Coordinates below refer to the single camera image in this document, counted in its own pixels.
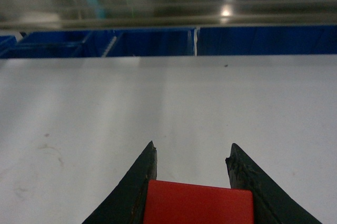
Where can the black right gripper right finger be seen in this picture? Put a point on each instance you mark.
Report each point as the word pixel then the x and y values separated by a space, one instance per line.
pixel 271 204

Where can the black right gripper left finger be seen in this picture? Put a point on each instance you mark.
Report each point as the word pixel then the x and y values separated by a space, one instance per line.
pixel 126 203

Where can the red magnetic block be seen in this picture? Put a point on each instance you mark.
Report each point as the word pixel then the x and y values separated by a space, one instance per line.
pixel 172 202

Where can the blue bin below centre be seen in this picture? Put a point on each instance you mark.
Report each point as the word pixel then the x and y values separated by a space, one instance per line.
pixel 141 42

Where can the blue bin below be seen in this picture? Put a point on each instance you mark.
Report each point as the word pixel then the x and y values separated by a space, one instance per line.
pixel 282 40
pixel 62 44
pixel 141 42

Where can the blue bin below right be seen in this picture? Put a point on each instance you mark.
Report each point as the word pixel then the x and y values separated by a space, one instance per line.
pixel 282 40

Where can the blue bin below left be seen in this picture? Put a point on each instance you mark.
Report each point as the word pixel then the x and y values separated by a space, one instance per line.
pixel 62 44

